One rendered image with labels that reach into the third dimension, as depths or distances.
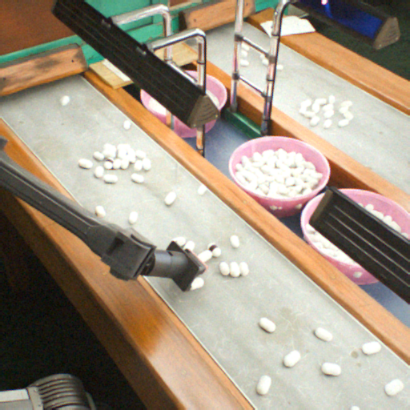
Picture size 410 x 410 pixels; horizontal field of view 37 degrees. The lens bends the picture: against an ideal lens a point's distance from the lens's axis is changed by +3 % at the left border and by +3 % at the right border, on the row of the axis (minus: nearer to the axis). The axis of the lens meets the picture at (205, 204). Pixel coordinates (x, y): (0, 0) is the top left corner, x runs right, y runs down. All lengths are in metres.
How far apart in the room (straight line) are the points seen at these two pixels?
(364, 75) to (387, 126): 0.24
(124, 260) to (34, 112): 0.87
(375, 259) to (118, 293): 0.57
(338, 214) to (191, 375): 0.42
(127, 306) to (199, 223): 0.31
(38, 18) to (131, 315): 1.00
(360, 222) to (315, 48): 1.25
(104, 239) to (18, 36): 0.92
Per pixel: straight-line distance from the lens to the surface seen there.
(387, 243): 1.00
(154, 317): 1.27
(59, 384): 1.19
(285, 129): 1.78
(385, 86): 2.03
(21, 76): 1.92
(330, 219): 1.04
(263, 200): 1.56
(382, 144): 1.82
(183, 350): 1.23
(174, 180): 1.61
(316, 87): 2.03
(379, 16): 1.63
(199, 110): 1.27
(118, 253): 1.16
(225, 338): 1.27
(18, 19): 1.92
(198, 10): 2.18
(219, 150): 1.83
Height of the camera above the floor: 1.78
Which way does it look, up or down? 42 degrees down
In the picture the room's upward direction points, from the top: 1 degrees clockwise
